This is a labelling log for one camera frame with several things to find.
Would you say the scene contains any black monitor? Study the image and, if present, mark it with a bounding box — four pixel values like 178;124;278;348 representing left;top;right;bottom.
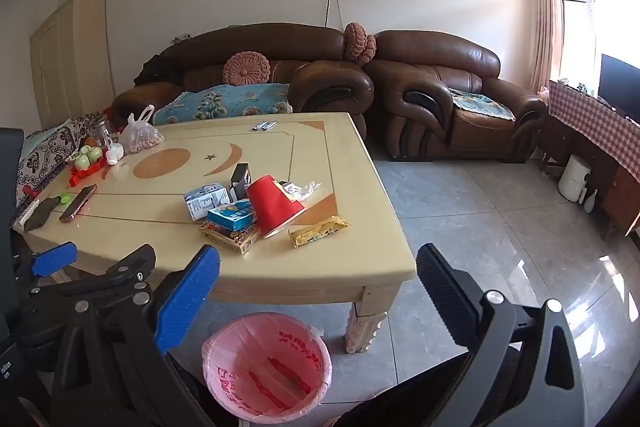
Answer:
598;53;640;126

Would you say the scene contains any glass jar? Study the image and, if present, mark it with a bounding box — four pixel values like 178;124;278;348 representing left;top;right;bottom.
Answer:
90;114;119;148

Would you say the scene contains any beige wooden coffee table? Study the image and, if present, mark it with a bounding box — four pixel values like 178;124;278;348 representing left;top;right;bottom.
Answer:
22;112;418;355

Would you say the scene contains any brown leather sofa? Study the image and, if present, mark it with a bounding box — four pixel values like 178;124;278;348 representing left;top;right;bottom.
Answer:
109;22;376;144

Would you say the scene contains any blue cartoon medicine box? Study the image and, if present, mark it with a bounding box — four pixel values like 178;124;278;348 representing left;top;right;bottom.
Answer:
206;199;259;233

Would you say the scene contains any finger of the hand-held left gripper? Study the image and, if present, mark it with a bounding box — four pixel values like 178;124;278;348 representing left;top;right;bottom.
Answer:
27;244;157;304
11;241;78;289

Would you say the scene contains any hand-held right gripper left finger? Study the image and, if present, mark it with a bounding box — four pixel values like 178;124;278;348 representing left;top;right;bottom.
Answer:
52;244;221;427

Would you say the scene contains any red patterned box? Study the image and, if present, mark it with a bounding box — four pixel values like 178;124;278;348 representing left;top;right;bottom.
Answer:
199;221;261;258

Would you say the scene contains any smartphone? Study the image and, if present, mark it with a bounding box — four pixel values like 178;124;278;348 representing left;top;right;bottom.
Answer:
58;184;99;224

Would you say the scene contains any white round appliance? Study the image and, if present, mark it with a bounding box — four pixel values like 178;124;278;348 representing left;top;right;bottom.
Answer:
558;155;593;204

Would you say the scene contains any black white floral cover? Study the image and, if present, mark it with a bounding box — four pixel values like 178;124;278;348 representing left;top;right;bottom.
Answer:
14;116;103;210

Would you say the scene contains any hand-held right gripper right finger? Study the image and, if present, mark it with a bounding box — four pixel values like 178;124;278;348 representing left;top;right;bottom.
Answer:
416;243;588;427

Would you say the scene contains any brown leather armchair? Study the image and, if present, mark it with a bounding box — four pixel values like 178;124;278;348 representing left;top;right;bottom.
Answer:
364;30;549;164

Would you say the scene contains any plastic bag of peanuts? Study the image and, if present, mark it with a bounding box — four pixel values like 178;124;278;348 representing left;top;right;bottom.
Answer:
119;105;165;156

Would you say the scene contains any red plastic tray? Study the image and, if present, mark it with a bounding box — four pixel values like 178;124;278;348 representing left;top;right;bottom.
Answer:
68;153;109;188

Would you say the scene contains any teal seat cover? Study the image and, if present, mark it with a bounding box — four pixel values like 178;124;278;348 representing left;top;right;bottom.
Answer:
446;86;517;122

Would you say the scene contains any red checked tablecloth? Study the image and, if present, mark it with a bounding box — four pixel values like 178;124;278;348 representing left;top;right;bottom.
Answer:
547;80;640;182

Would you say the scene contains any pink lined trash bin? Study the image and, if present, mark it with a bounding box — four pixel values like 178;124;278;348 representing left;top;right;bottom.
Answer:
202;312;334;425

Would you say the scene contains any blue floral sofa cover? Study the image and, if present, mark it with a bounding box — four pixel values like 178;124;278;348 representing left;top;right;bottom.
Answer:
152;82;294;127

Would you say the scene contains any white and blue medicine box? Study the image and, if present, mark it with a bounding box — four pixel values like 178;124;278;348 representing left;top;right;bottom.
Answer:
183;183;231;222

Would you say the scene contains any beige curtain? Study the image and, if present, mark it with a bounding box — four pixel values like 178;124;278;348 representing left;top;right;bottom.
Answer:
528;0;564;96

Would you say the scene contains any clear plastic wrapper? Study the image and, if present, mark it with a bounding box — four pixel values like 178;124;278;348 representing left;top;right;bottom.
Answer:
286;180;321;203

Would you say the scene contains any black clothing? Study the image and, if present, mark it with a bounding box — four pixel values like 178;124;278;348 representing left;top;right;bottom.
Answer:
133;54;184;87

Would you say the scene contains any red paper cup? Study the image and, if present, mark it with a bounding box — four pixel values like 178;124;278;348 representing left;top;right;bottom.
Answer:
246;174;306;239

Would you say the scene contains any black flat tool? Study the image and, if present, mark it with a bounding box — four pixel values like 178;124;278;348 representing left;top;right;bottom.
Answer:
22;196;64;233

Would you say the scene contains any yellow snack wrapper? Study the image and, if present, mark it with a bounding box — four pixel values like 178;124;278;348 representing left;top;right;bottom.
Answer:
287;215;350;250

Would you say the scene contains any small black box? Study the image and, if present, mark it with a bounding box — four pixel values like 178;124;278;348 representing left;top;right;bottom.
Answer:
229;162;251;203

